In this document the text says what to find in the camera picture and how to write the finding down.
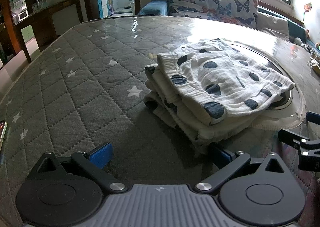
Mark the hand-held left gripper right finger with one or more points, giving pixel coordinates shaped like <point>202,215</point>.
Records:
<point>223,158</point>

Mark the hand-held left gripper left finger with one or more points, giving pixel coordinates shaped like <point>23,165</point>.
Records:
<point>101,155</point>

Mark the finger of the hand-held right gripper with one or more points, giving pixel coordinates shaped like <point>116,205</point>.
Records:
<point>290,137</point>
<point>313,117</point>

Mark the white dotted garment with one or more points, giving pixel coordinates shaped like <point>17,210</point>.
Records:
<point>170,107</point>

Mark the white dotted shorts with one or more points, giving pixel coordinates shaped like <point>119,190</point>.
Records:
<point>225,79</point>

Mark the black round induction cooktop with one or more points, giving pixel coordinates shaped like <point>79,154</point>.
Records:
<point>276,104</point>

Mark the beige toy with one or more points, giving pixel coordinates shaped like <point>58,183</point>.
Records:
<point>315,63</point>

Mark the grey plush toy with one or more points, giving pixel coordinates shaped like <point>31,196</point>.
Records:
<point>298,41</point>

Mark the teal sofa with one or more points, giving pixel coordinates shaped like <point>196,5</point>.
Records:
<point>296,29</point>

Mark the smartphone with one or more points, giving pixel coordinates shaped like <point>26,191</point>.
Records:
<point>2,134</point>

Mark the white cushion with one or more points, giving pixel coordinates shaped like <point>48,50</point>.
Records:
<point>272,23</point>

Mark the dark wooden console table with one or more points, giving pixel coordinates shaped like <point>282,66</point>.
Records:
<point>37,24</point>

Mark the butterfly print cushion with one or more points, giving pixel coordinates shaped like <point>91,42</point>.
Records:
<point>212,6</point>

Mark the blue and white cabinet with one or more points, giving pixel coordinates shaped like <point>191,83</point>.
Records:
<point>103,4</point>

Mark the white microwave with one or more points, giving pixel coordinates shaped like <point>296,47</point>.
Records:
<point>23,14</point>

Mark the flower wall sticker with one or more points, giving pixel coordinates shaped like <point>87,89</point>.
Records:
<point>307,8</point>

